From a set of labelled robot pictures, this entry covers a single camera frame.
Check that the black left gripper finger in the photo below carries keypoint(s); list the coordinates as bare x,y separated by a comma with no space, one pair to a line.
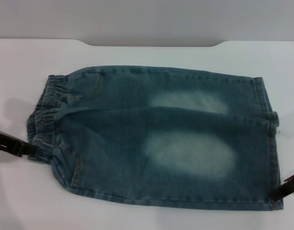
17,146

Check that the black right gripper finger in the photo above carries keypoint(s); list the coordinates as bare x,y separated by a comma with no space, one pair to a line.
288,188

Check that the blue denim shorts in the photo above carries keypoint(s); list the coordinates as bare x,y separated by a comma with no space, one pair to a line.
137,143

